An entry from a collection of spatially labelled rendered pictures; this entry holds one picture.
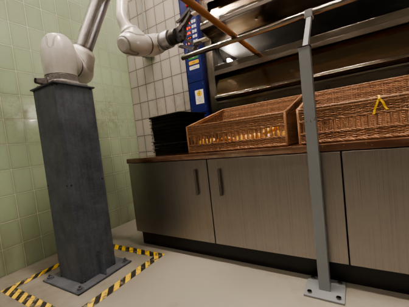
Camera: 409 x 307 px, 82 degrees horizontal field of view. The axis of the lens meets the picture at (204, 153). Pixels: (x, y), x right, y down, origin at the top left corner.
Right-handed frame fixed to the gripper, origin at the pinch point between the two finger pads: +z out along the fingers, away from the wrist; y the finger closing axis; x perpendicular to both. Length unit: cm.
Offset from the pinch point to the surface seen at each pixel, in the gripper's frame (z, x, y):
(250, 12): 9.5, -42.4, -18.6
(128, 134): -116, -46, 43
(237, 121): 10.0, -5.2, 47.9
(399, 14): 81, -55, 4
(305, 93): 43, 5, 42
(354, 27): 62, -55, 4
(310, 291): 39, 9, 118
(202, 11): 7.4, 13.4, 1.8
